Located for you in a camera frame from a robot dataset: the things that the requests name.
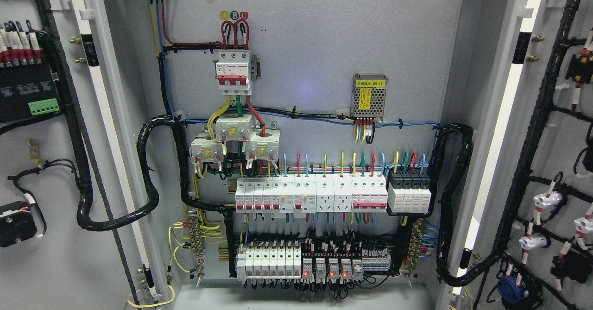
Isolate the grey cabinet door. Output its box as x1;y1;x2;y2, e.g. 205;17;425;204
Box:
1;0;172;310
448;0;592;310

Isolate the lower relay terminal row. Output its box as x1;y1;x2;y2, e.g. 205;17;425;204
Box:
235;233;393;287

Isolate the white current transformers group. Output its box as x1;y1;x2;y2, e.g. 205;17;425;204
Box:
190;114;280;168

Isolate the black corrugated cable conduit left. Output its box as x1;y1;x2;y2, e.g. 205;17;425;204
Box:
76;114;237;278

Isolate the brass terminal bar right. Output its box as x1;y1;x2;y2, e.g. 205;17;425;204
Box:
406;219;424;272

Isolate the brass ground terminal bar left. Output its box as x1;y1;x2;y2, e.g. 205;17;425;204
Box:
186;208;205;285

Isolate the perforated metal power supply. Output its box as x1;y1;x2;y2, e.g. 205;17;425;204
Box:
350;73;388;118

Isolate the red white main breaker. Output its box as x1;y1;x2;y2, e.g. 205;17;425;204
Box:
214;50;261;96

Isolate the black surge protector block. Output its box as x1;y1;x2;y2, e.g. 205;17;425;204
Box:
387;171;434;218

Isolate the black corrugated cable conduit right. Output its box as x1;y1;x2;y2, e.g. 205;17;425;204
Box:
431;123;501;287

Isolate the white socket and breaker row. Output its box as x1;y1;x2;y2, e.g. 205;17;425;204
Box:
235;174;388;217

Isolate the black corrugated cable conduit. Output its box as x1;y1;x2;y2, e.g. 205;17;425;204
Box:
431;123;501;287
76;114;237;278

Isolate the black digital power meter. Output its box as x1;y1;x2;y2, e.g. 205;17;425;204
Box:
0;20;62;124

